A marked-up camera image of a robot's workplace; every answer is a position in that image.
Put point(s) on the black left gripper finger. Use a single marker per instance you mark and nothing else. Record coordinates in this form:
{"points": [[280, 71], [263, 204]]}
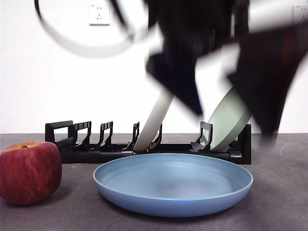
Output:
{"points": [[178, 79]]}

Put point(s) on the pale grey camera box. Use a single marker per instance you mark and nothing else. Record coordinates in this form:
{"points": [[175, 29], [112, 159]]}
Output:
{"points": [[269, 14]]}

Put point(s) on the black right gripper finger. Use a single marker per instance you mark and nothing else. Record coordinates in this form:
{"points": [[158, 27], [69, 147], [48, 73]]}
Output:
{"points": [[267, 79]]}

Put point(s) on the blue plate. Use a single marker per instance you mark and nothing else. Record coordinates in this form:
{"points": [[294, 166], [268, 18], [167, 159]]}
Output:
{"points": [[173, 192]]}

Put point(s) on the red apple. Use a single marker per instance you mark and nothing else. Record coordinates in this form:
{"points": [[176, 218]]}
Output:
{"points": [[29, 173]]}

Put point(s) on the white plate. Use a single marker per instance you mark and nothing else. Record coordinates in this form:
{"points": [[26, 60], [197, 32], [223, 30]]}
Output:
{"points": [[154, 120]]}

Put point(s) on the green plate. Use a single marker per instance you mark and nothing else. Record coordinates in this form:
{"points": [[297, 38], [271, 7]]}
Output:
{"points": [[228, 125]]}

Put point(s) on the black plate rack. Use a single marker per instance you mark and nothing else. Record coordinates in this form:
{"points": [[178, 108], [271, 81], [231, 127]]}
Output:
{"points": [[108, 154]]}

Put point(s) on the white wall socket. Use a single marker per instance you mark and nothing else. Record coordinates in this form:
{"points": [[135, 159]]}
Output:
{"points": [[99, 15], [302, 15]]}

